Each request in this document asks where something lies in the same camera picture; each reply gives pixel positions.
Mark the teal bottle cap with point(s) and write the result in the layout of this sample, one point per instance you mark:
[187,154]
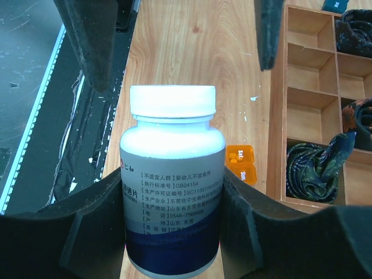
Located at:
[335,6]

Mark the white cap pill bottle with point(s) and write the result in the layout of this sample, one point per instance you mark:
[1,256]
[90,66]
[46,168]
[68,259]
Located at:
[172,170]

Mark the wooden compartment tray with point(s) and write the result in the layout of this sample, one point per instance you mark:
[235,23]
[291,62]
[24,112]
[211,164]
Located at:
[310,84]

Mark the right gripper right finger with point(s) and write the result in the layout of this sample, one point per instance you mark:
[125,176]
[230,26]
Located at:
[262,238]

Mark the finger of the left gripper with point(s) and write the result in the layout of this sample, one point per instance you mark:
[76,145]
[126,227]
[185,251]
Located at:
[91,27]
[268,14]

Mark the orange pill box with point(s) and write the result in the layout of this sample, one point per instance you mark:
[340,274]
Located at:
[240,160]

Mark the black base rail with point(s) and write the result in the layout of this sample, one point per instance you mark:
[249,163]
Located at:
[55,128]

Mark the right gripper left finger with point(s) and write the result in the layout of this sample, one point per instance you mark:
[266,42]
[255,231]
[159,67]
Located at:
[81,236]

